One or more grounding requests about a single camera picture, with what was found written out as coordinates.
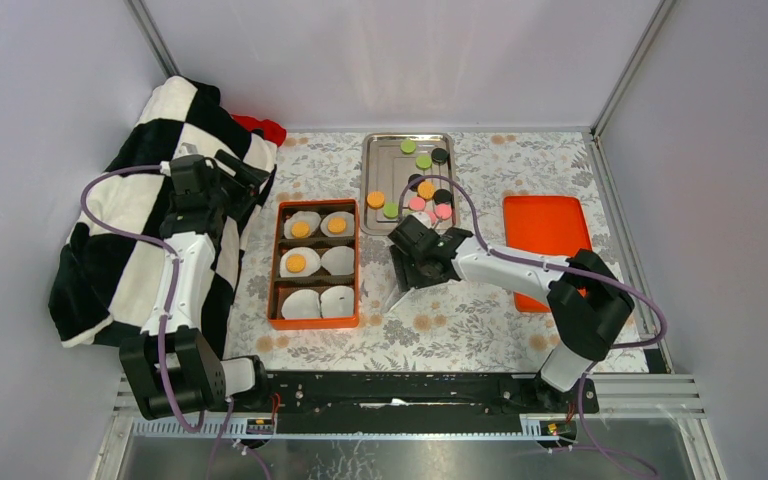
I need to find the yellow cookie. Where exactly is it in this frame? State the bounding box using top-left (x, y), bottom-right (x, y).
top-left (417, 180), bottom-right (436, 201)
top-left (289, 221), bottom-right (312, 239)
top-left (326, 216), bottom-right (348, 236)
top-left (366, 191), bottom-right (387, 210)
top-left (284, 254), bottom-right (307, 273)

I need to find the stainless steel tray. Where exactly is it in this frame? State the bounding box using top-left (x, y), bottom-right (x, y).
top-left (359, 133), bottom-right (455, 236)

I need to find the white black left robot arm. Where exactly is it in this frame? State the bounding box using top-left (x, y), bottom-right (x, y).
top-left (119, 150), bottom-right (271, 433)

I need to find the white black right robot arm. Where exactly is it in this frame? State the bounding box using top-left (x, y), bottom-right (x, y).
top-left (388, 216), bottom-right (635, 412)

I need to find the green cookie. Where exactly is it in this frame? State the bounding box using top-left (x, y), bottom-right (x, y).
top-left (400, 139), bottom-right (416, 155)
top-left (381, 202), bottom-right (399, 220)
top-left (415, 154), bottom-right (433, 171)

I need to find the white paper cookie liner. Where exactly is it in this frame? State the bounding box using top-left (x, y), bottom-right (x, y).
top-left (320, 211), bottom-right (355, 238)
top-left (283, 211), bottom-right (321, 239)
top-left (321, 246), bottom-right (355, 276)
top-left (279, 247), bottom-right (322, 278)
top-left (280, 289), bottom-right (321, 320)
top-left (320, 285), bottom-right (355, 318)

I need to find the red cloth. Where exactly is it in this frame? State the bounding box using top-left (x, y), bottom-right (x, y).
top-left (232, 115), bottom-right (287, 147)

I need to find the orange cookie box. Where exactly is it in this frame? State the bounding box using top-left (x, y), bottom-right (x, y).
top-left (267, 199), bottom-right (360, 330)

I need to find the orange box lid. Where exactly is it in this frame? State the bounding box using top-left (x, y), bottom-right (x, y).
top-left (502, 194), bottom-right (593, 315)

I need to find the black white checkered blanket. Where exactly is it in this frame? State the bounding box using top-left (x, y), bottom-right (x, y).
top-left (48, 76), bottom-right (279, 356)

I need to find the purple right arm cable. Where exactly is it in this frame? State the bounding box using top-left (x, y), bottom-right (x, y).
top-left (399, 173), bottom-right (669, 478)

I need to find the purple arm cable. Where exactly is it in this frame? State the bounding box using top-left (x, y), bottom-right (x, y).
top-left (79, 165), bottom-right (273, 480)
top-left (399, 173), bottom-right (669, 478)

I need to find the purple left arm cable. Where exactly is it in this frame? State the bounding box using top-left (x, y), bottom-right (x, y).
top-left (79, 165), bottom-right (273, 480)

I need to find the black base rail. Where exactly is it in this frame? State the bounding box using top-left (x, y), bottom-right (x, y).
top-left (234, 370), bottom-right (600, 435)

